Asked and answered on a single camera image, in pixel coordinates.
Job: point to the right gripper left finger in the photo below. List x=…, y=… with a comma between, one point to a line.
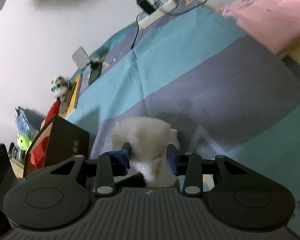
x=120, y=160

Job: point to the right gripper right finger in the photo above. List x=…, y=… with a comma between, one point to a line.
x=178, y=161

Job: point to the white plush toy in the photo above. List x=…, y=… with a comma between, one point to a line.
x=148, y=139

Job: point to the brown cardboard box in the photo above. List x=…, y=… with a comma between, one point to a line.
x=65, y=140

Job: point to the red cloth bag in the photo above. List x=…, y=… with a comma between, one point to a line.
x=38, y=151

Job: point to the yellow book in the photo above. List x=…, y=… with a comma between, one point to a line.
x=70, y=100

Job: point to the red chili plush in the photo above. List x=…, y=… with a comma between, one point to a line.
x=54, y=110

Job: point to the blue grey patterned bedsheet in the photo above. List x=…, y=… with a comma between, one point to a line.
x=224, y=92

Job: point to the panda plush toy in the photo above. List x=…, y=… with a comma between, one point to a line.
x=60, y=86

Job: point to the green frog plush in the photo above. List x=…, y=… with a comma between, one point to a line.
x=23, y=141

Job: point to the blue plastic bag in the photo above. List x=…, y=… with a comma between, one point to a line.
x=24, y=124

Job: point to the green phone stand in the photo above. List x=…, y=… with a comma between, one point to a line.
x=82, y=61

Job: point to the white power strip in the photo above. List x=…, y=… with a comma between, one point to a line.
x=164, y=7

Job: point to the black charger adapter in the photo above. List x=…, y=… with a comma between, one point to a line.
x=146, y=6

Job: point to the pink folded cloth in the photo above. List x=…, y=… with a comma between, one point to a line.
x=273, y=23

